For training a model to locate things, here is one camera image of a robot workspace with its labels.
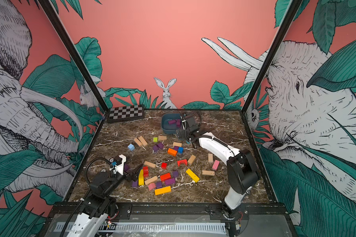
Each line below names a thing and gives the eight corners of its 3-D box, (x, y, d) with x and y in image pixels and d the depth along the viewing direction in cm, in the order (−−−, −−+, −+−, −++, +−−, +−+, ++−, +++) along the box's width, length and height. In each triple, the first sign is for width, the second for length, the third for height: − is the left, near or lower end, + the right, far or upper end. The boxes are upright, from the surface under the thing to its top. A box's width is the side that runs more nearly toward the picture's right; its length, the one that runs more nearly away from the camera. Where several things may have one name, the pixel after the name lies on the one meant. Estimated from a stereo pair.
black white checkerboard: (108, 121, 113) (107, 119, 112) (111, 109, 122) (110, 107, 120) (143, 118, 116) (143, 116, 114) (143, 106, 125) (143, 104, 123)
